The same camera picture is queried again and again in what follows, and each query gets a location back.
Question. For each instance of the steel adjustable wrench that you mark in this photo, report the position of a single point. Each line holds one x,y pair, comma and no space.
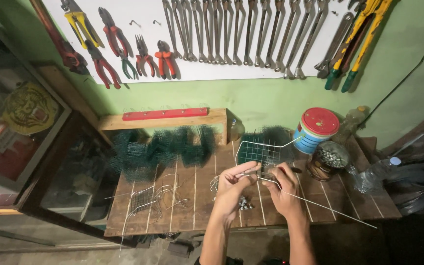
335,46

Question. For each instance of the brown tin of metal nuts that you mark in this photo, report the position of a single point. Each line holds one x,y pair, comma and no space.
326,160

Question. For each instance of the small metal wall hook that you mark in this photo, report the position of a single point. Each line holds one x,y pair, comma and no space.
156,22
134,23

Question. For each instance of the red pipe wrench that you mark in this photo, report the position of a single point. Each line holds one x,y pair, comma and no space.
66,51

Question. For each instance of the yellow bolt cutter green grips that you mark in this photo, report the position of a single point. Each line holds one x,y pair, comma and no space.
363,33

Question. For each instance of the clear plastic water bottle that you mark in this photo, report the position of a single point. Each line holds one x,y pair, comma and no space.
372,176

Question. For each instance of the plastic bottle with yellow cap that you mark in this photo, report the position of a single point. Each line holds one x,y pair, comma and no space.
350,123

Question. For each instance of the striped tin with red lid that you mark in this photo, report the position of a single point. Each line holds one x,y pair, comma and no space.
317,127

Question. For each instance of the small grey mesh piece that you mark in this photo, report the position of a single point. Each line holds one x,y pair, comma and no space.
142,198

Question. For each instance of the person's left hand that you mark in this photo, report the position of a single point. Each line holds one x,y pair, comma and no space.
228,187

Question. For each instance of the white tool board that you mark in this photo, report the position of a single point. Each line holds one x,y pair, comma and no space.
212,71

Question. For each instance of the small heap of metal nuts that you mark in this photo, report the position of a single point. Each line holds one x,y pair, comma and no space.
246,203

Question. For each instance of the wooden plank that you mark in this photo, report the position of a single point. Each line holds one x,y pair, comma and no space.
421,132

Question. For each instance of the row of steel combination wrenches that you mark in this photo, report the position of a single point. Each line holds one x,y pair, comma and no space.
234,33

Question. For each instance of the pile of green mesh pieces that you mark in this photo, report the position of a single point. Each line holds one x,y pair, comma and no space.
160,149

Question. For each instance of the glass display cabinet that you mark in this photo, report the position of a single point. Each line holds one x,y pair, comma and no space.
24,140

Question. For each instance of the dark block under bench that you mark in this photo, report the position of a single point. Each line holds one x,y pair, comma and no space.
180,248

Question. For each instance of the person's right hand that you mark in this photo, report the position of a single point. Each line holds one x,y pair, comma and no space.
285,197

